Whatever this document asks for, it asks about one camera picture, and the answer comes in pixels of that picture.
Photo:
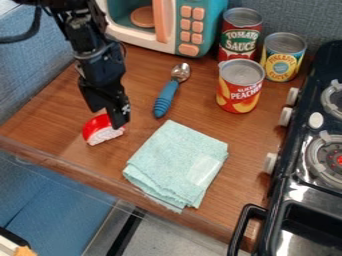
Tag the red tomato sauce can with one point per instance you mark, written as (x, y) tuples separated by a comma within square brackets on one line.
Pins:
[(239, 35)]

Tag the yellow pineapple can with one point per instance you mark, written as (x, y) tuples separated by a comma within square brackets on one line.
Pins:
[(282, 56)]

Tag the toy stove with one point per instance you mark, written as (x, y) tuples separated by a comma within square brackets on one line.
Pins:
[(302, 160)]

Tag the light blue cloth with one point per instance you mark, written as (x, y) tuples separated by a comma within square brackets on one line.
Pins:
[(178, 163)]

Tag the red and white toy sushi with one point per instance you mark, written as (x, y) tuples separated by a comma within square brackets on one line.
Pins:
[(101, 130)]

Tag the red peaches can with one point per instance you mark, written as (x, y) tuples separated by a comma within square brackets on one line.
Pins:
[(239, 87)]

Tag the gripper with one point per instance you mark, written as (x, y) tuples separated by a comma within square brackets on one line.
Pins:
[(103, 68)]

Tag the toy microwave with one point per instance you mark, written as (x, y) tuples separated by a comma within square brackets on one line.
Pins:
[(171, 21)]

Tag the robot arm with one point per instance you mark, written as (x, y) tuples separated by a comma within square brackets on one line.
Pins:
[(82, 31)]

